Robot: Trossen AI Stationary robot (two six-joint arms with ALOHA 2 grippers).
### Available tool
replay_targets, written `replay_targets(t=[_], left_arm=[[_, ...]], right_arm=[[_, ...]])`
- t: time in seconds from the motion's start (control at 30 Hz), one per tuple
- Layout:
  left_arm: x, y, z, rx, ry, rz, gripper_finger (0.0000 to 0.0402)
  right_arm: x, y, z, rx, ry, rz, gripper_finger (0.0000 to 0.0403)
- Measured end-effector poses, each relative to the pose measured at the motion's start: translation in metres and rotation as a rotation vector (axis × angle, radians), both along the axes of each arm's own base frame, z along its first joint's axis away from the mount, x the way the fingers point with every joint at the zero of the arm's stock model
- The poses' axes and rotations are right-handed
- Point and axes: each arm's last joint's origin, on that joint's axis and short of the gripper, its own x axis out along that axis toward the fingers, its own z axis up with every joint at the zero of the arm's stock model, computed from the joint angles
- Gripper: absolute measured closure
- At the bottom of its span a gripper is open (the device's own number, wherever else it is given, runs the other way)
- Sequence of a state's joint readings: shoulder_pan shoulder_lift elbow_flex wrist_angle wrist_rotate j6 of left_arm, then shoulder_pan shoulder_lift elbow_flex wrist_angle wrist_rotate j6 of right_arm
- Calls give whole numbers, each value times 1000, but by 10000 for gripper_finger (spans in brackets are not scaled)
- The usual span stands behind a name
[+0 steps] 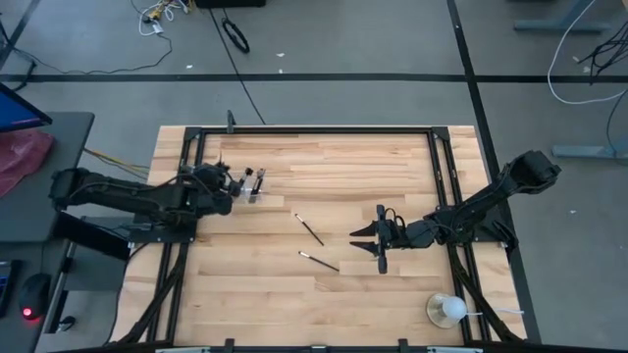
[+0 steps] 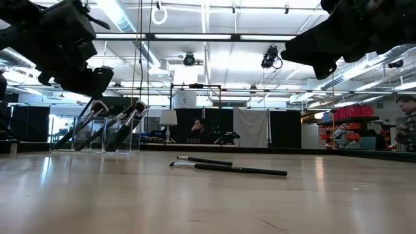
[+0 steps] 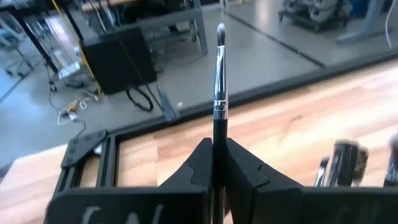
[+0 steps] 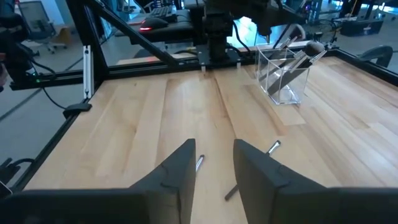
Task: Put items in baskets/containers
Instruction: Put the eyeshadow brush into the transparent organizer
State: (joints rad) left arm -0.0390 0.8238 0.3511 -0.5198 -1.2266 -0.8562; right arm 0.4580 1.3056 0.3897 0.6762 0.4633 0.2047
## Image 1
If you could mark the black floor box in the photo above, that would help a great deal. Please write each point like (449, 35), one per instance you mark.
(230, 3)

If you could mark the grey desk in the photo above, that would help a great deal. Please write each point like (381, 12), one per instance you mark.
(64, 147)

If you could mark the black desk bracket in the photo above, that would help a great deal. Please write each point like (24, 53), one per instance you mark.
(93, 237)

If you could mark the black keyboard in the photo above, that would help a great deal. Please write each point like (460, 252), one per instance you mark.
(6, 289)

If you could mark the thick black makeup brush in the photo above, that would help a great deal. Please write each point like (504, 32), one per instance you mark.
(255, 191)

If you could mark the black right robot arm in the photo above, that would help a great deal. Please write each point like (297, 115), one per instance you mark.
(490, 201)

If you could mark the computer monitor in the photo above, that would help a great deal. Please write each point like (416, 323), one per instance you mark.
(15, 115)

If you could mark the pink cloth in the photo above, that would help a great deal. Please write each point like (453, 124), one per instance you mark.
(24, 157)

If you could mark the black aluminium table frame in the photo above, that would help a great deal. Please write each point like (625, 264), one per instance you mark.
(314, 131)

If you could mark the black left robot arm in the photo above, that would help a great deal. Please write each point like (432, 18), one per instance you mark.
(122, 193)

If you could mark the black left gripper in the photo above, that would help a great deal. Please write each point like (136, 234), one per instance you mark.
(208, 193)

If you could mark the thin black makeup brush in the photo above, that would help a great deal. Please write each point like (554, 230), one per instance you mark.
(309, 229)

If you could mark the clear acrylic brush organizer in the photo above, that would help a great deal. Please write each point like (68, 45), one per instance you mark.
(265, 196)

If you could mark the black computer mouse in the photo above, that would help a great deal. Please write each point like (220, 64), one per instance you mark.
(34, 294)

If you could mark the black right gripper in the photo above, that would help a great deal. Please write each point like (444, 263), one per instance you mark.
(407, 234)

